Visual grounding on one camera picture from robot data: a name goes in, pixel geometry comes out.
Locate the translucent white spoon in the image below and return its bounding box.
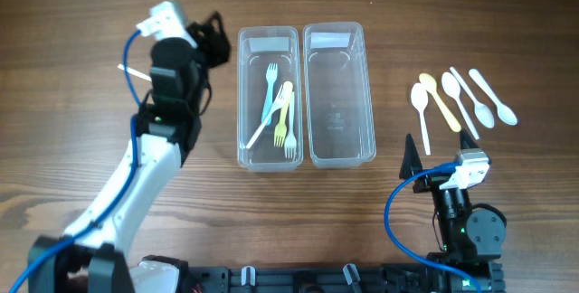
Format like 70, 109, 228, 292
450, 67, 495, 128

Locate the yellow plastic fork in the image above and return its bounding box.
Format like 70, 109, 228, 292
274, 81, 293, 147

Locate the white spoon far left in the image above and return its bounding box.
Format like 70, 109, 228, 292
411, 83, 431, 156

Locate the white fork diagonal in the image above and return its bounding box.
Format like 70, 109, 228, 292
284, 92, 297, 160

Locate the clear plastic container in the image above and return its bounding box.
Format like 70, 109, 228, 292
303, 22, 376, 168
237, 26, 303, 172

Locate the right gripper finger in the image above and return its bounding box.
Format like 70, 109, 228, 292
459, 129, 479, 150
399, 134, 423, 180

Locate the white fork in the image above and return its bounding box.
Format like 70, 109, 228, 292
246, 82, 290, 149

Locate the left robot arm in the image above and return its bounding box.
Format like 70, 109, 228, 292
11, 3, 231, 292

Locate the white fork handle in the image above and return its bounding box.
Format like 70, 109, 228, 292
117, 63, 151, 82

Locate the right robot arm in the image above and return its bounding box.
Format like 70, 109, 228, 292
398, 130, 507, 292

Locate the light blue plastic fork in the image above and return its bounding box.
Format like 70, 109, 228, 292
261, 63, 278, 121

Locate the right clear plastic container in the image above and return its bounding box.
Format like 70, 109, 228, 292
303, 22, 376, 168

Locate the left clear plastic container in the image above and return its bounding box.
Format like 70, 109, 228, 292
237, 26, 303, 172

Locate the right blue cable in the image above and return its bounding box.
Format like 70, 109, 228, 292
384, 161, 484, 293

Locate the left blue cable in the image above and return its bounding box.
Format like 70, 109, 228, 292
8, 29, 145, 293

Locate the blue cable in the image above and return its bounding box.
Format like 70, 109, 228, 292
384, 161, 484, 293
8, 29, 145, 293

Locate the yellow plastic spoon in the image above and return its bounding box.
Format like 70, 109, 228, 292
419, 72, 461, 133

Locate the white spoon middle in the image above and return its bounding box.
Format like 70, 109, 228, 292
441, 71, 479, 139

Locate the white spoon far right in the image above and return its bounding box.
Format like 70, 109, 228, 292
469, 69, 518, 126

